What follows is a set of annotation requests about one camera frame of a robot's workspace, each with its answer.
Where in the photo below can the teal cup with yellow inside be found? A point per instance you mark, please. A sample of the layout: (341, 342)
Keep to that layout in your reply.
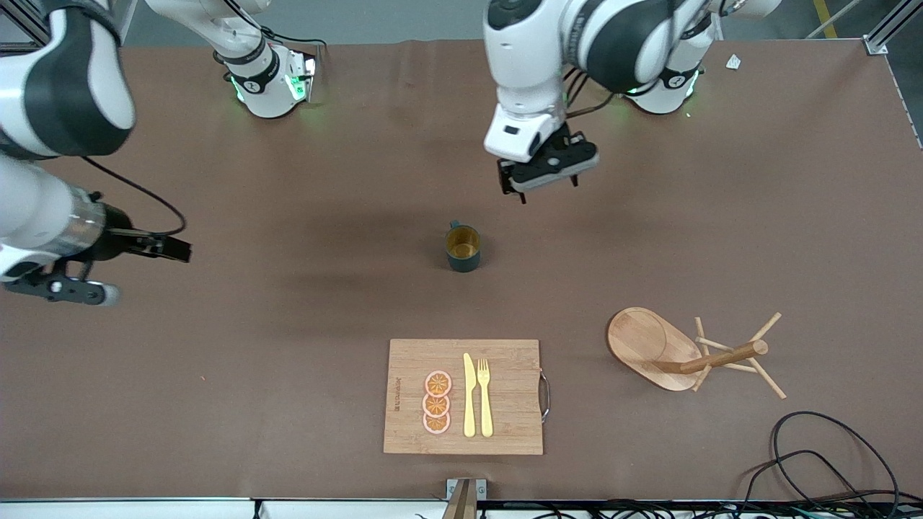
(463, 249)

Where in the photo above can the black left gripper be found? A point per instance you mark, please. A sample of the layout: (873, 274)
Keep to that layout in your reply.
(557, 143)

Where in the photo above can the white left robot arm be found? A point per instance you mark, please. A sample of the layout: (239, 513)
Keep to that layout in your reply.
(526, 58)

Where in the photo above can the orange slice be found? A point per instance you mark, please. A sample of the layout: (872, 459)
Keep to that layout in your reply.
(438, 382)

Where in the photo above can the white paper scrap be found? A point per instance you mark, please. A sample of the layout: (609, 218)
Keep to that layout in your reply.
(733, 62)

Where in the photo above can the wooden cup rack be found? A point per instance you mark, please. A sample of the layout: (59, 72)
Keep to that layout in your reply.
(642, 342)

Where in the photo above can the wooden cutting board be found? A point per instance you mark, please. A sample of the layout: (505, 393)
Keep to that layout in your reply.
(505, 404)

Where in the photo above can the aluminium camera mount post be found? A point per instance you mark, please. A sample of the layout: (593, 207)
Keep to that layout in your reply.
(463, 497)

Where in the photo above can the yellow plastic knife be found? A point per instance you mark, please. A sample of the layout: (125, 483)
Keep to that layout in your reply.
(469, 396)

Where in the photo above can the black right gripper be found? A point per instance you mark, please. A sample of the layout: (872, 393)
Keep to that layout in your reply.
(115, 236)

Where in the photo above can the yellow plastic fork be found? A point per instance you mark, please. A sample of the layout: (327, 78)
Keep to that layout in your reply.
(485, 404)

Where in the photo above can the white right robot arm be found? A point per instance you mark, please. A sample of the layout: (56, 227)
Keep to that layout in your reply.
(43, 216)

